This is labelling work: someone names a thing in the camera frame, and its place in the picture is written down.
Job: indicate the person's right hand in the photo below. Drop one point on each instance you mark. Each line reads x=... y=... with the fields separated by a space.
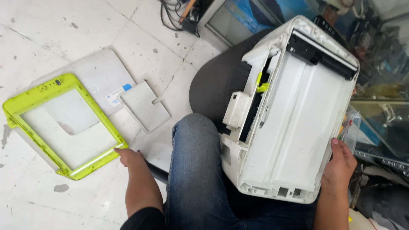
x=339 y=166

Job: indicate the person's left hand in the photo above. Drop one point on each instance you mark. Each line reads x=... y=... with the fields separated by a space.
x=131 y=158

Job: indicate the person's left fingers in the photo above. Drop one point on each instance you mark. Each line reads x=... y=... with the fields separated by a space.
x=123 y=153

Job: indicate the white printer body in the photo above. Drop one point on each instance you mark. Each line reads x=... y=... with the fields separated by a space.
x=294 y=111

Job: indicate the small white plastic panel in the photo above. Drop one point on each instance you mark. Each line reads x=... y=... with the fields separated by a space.
x=145 y=107

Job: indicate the person's blue jeans leg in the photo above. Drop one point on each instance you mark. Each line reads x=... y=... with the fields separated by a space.
x=198 y=179

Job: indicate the white printer lid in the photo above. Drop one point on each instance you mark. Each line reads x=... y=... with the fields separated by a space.
x=99 y=76

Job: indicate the black round stool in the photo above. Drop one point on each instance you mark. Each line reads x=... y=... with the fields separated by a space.
x=220 y=86

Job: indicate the clear plastic box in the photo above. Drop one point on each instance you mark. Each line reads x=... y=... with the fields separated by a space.
x=350 y=131

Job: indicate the lime green scanner frame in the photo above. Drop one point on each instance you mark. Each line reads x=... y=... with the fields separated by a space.
x=64 y=124

